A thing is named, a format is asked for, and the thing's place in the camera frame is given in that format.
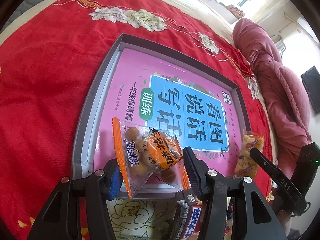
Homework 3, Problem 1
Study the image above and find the orange quail egg packet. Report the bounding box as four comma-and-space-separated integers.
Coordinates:
112, 117, 190, 199

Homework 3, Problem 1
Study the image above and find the puffed rice cake packet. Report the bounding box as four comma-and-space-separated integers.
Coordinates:
232, 131, 265, 179

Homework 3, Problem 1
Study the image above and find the brown Snickers bar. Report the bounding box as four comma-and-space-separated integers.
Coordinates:
161, 189, 203, 239

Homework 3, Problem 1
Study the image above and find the pink Chinese workbook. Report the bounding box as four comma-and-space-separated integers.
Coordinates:
94, 48, 246, 176

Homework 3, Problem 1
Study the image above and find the pink quilted comforter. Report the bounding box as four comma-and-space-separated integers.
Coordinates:
233, 18, 312, 178

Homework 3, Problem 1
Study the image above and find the black television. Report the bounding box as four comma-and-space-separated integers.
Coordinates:
300, 66, 320, 114

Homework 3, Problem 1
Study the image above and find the shallow grey box tray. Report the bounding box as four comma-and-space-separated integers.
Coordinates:
72, 34, 251, 179

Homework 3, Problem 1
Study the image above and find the red floral blanket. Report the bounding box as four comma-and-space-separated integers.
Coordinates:
1, 0, 275, 239

